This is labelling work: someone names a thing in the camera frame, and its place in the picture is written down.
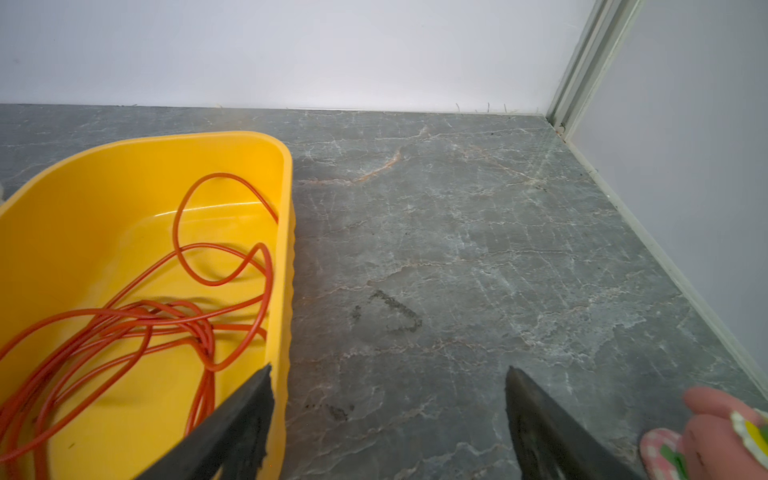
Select red cables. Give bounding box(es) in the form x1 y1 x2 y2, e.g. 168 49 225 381
0 172 280 480

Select pink toy cup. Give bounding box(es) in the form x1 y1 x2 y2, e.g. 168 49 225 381
638 386 768 480

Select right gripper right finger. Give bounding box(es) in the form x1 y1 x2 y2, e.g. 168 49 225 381
505 366 639 480

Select yellow plastic bin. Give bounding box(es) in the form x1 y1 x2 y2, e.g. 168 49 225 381
1 132 295 479

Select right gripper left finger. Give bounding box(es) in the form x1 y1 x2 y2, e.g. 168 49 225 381
138 365 275 480

